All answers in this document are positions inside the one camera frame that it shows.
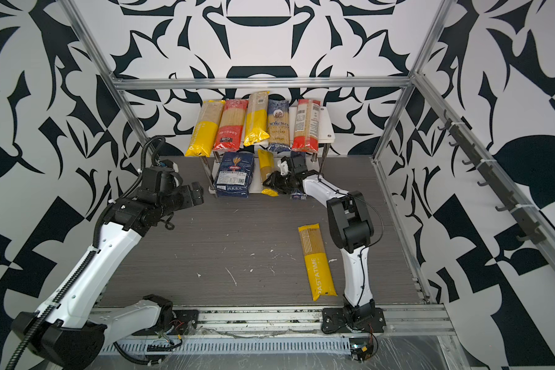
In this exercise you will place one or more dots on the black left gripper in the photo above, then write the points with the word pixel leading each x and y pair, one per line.
pixel 190 201

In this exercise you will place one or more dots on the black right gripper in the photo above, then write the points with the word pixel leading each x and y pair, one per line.
pixel 274 182

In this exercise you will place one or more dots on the small clear spaghetti pack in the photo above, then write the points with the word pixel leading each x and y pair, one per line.
pixel 266 161

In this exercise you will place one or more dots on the blue yellow spaghetti pack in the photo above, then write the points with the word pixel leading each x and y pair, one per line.
pixel 278 126

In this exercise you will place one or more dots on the red ended spaghetti pack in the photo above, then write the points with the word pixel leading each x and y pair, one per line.
pixel 306 127

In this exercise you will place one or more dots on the blue Barilla pasta pack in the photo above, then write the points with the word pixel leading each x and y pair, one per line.
pixel 235 175

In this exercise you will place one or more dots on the yellow spaghetti pack underneath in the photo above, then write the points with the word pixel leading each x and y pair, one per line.
pixel 205 130

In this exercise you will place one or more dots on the yellow brown spaghetti pack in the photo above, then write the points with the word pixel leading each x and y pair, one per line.
pixel 256 124

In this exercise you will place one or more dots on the red yellow spaghetti pack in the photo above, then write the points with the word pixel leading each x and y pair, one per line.
pixel 231 126

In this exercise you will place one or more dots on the yellow Pastatime spaghetti pack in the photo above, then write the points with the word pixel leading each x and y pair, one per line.
pixel 316 262

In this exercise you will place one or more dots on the dark blue pasta pack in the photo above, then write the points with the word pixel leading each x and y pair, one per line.
pixel 298 195

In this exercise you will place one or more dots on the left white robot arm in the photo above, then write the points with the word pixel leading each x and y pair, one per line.
pixel 62 329

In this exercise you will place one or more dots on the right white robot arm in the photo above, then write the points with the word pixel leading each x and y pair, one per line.
pixel 351 229

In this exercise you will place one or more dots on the white two-tier metal shelf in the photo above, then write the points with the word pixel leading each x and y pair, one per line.
pixel 313 161

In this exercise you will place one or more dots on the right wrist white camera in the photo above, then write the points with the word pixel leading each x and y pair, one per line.
pixel 284 167

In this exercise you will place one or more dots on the aluminium frame of enclosure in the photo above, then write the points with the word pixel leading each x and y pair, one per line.
pixel 415 80

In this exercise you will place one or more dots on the white slotted cable duct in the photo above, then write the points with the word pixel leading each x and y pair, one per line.
pixel 241 346

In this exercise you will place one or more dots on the black wall hook rail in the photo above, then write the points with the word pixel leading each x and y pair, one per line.
pixel 489 170

